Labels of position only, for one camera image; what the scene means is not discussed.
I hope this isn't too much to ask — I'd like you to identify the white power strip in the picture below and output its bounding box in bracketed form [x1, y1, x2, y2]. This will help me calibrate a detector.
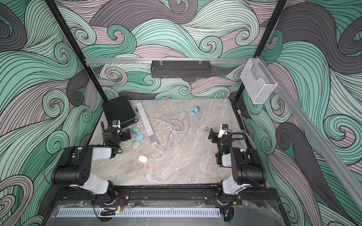
[136, 103, 158, 146]

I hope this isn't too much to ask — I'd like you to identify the teal blue charger adapter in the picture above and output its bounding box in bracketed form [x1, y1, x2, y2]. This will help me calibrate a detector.
[188, 111, 196, 118]

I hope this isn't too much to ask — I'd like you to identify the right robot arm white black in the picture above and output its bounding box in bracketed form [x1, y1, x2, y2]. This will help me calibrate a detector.
[206, 128, 266, 206]

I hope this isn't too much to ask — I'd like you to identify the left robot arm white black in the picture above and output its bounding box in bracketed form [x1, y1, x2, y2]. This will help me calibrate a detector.
[51, 127, 131, 205]

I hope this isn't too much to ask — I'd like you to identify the teal charger near left gripper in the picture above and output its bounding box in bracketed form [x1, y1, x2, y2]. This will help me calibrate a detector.
[131, 127, 140, 135]

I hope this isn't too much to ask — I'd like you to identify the blue earbud case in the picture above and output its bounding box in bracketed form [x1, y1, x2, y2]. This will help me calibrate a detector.
[135, 134, 144, 141]

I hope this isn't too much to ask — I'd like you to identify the white earbud case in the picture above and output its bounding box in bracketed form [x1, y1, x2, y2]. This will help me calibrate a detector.
[138, 155, 148, 163]

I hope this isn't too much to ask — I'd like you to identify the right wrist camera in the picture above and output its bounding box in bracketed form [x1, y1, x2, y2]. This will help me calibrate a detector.
[218, 124, 229, 138]

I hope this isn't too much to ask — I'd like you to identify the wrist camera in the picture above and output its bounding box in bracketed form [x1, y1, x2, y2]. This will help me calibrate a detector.
[218, 124, 229, 138]
[111, 120, 121, 128]

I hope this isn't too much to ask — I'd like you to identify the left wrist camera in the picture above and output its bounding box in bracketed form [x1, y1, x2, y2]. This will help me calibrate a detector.
[111, 120, 121, 128]

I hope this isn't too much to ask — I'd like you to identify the grey cable right edge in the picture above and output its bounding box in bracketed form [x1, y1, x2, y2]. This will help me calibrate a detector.
[237, 110, 255, 147]

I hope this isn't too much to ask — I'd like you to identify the lavender coiled cable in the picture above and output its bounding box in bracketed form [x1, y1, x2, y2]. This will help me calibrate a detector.
[167, 124, 182, 142]

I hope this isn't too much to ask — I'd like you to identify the beige coiled cable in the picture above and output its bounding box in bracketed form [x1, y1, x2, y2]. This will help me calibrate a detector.
[146, 110, 210, 133]

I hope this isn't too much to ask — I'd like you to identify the white power strip cord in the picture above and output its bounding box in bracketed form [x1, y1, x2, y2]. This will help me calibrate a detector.
[135, 141, 176, 162]

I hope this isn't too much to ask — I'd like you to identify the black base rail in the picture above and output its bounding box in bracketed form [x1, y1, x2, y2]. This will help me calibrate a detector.
[53, 185, 281, 205]

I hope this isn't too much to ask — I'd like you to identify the clear acrylic wall bin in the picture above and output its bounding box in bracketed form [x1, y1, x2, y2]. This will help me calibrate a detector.
[240, 58, 277, 105]

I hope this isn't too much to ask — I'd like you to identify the black wall shelf tray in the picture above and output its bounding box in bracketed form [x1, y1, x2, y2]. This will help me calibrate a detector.
[150, 61, 212, 79]

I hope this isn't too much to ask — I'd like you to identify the aluminium wall rail back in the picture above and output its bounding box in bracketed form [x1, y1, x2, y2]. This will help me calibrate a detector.
[85, 57, 248, 65]

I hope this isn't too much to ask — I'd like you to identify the aluminium wall rail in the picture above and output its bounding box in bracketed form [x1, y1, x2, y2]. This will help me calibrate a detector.
[85, 57, 248, 65]
[257, 56, 362, 210]

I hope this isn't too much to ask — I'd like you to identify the white slotted cable duct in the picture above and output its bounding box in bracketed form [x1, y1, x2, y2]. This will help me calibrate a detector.
[56, 208, 221, 218]

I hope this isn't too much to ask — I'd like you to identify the aluminium wall rail right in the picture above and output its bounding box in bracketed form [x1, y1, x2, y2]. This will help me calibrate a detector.
[257, 56, 362, 210]

